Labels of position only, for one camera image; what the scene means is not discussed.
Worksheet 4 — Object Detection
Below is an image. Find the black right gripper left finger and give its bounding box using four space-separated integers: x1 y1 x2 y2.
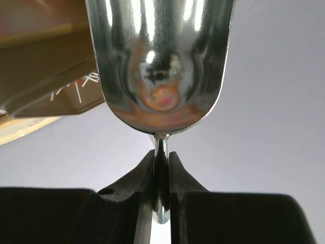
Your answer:
1 150 155 243

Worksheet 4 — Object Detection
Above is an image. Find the silver metal scoop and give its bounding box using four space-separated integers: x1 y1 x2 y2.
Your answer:
86 1 236 224

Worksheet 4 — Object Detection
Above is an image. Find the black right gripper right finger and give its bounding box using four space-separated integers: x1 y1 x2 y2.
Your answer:
169 152 316 243

